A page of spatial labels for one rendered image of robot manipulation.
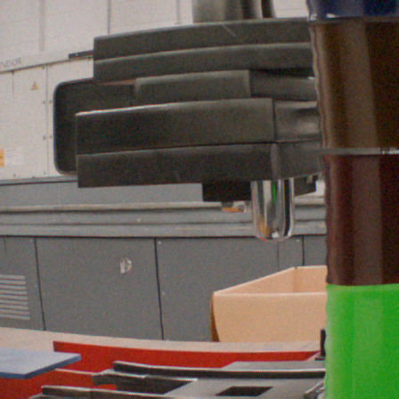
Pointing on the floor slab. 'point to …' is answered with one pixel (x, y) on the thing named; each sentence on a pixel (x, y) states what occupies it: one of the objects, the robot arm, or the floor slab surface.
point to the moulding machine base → (133, 258)
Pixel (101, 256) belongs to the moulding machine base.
